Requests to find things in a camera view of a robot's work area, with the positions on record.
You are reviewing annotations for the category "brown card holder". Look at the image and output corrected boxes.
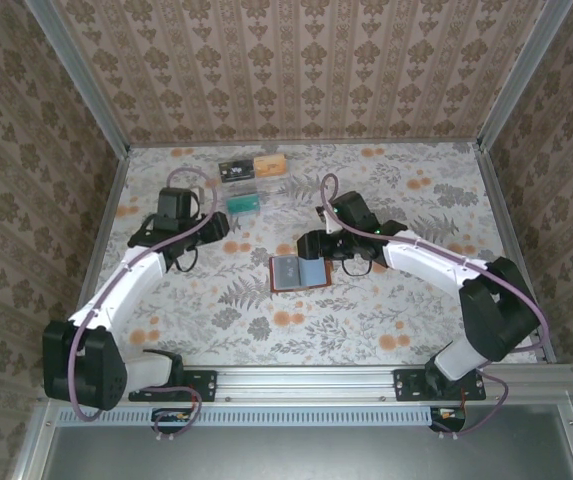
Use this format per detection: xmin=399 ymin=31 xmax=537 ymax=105
xmin=269 ymin=254 xmax=334 ymax=296

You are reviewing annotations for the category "clear acrylic card stand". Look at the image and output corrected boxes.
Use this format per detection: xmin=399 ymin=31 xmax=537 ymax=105
xmin=218 ymin=153 xmax=291 ymax=217

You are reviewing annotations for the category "teal card box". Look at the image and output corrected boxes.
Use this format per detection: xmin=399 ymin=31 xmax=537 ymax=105
xmin=225 ymin=193 xmax=262 ymax=216

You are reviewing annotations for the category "floral tablecloth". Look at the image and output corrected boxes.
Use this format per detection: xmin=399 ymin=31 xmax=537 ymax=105
xmin=73 ymin=142 xmax=547 ymax=367

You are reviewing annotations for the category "grey metal panel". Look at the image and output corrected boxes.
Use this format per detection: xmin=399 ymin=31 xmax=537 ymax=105
xmin=13 ymin=403 xmax=573 ymax=480

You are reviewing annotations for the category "thin black right gripper cable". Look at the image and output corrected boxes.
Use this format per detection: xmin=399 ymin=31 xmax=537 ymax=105
xmin=339 ymin=252 xmax=375 ymax=279

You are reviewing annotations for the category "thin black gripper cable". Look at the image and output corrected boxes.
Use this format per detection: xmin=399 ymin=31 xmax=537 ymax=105
xmin=339 ymin=252 xmax=375 ymax=279
xmin=163 ymin=244 xmax=202 ymax=274

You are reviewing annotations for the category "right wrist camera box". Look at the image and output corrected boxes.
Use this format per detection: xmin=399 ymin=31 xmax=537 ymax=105
xmin=315 ymin=202 xmax=341 ymax=235

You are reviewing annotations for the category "thin black left gripper cable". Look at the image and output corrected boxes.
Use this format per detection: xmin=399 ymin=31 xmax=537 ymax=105
xmin=163 ymin=244 xmax=202 ymax=274

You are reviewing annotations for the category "aluminium side rail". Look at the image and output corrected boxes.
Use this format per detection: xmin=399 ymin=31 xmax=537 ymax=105
xmin=473 ymin=142 xmax=558 ymax=365
xmin=83 ymin=145 xmax=133 ymax=326

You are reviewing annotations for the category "aluminium extrusion rail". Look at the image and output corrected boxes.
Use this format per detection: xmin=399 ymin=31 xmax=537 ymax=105
xmin=39 ymin=364 xmax=573 ymax=405

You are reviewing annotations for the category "aluminium frame post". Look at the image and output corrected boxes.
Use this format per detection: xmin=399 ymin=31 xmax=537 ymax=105
xmin=24 ymin=0 xmax=132 ymax=157
xmin=475 ymin=0 xmax=573 ymax=151

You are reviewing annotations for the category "white slotted cable duct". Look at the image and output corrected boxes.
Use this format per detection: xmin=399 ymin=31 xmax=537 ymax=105
xmin=57 ymin=405 xmax=440 ymax=427

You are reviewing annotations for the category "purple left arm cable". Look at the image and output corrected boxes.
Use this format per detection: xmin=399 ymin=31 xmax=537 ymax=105
xmin=67 ymin=167 xmax=220 ymax=444

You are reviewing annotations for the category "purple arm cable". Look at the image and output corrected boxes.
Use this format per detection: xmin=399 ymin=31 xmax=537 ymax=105
xmin=67 ymin=167 xmax=220 ymax=444
xmin=319 ymin=172 xmax=552 ymax=441

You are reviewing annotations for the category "black connector bracket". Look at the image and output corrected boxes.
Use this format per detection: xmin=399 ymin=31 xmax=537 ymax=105
xmin=150 ymin=407 xmax=192 ymax=435
xmin=428 ymin=405 xmax=467 ymax=434

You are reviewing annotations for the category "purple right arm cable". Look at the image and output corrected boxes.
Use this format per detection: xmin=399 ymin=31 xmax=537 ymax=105
xmin=319 ymin=172 xmax=552 ymax=441

